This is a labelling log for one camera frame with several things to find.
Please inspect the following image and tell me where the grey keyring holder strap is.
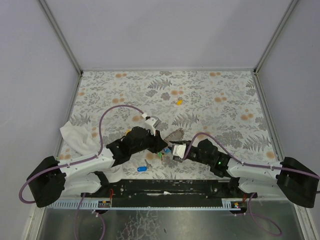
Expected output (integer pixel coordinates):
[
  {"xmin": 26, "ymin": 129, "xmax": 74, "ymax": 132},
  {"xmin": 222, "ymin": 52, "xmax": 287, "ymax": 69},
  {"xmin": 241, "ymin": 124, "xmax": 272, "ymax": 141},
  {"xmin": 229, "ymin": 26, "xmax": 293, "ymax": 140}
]
[{"xmin": 157, "ymin": 127, "xmax": 185, "ymax": 161}]

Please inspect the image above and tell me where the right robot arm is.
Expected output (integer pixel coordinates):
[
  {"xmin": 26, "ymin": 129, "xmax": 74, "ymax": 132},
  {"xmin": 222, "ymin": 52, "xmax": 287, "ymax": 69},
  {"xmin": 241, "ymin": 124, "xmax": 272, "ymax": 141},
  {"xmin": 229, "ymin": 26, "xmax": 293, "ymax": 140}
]
[{"xmin": 169, "ymin": 139, "xmax": 320, "ymax": 208}]

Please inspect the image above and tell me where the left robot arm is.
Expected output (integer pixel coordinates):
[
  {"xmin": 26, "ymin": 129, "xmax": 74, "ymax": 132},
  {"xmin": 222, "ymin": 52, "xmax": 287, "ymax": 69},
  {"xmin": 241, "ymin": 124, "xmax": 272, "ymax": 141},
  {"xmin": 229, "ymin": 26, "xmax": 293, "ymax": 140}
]
[{"xmin": 27, "ymin": 126, "xmax": 168, "ymax": 208}]

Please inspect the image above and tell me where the blue tag key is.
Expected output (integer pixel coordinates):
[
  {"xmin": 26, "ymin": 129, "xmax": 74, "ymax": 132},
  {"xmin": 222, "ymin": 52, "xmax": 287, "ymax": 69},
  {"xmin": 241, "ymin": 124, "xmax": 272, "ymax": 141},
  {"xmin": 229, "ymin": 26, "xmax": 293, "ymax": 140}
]
[{"xmin": 137, "ymin": 159, "xmax": 152, "ymax": 172}]

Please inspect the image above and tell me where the floral table mat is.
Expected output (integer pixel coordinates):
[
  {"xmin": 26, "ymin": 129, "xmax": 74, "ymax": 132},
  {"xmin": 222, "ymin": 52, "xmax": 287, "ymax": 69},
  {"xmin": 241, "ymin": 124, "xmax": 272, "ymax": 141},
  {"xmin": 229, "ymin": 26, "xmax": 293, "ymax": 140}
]
[{"xmin": 69, "ymin": 70, "xmax": 279, "ymax": 164}]

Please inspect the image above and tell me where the yellow tag key far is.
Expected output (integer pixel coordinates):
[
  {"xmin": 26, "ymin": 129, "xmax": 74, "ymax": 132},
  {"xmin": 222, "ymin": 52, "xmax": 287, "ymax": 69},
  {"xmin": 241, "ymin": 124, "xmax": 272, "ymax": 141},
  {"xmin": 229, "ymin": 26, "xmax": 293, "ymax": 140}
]
[{"xmin": 173, "ymin": 97, "xmax": 184, "ymax": 106}]

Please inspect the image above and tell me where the white cloth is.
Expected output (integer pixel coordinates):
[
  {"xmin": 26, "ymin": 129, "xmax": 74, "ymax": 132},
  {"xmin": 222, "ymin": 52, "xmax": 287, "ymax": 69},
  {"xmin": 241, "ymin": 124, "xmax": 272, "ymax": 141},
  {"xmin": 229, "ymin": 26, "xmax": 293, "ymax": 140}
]
[{"xmin": 60, "ymin": 121, "xmax": 124, "ymax": 183}]

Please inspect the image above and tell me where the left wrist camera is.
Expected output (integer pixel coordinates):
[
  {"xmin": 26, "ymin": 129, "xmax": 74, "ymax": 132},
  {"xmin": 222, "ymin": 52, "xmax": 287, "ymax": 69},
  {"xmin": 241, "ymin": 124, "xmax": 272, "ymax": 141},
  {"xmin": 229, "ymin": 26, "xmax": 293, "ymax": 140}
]
[{"xmin": 141, "ymin": 113, "xmax": 161, "ymax": 136}]

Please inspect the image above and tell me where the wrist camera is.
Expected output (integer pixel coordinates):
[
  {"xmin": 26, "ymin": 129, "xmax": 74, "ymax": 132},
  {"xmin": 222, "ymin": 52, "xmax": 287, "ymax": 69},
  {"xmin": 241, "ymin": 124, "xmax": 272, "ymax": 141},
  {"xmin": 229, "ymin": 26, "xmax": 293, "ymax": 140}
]
[
  {"xmin": 171, "ymin": 144, "xmax": 187, "ymax": 162},
  {"xmin": 141, "ymin": 113, "xmax": 161, "ymax": 136}
]

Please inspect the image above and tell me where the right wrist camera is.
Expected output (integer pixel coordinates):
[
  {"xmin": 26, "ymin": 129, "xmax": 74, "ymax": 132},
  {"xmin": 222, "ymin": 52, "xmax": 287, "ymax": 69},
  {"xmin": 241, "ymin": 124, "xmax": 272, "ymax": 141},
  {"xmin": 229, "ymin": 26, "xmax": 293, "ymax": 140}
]
[{"xmin": 171, "ymin": 144, "xmax": 187, "ymax": 162}]

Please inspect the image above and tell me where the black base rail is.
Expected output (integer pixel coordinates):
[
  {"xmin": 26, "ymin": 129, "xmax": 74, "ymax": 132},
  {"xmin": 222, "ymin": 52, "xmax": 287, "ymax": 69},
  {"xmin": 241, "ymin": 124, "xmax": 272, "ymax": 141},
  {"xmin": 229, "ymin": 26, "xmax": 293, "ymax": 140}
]
[{"xmin": 85, "ymin": 178, "xmax": 251, "ymax": 208}]

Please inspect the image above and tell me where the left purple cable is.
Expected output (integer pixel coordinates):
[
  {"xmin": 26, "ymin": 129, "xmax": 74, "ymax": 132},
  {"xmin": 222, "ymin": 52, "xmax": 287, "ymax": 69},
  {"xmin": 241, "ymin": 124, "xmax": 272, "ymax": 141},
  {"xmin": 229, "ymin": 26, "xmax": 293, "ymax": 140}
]
[{"xmin": 19, "ymin": 104, "xmax": 147, "ymax": 203}]

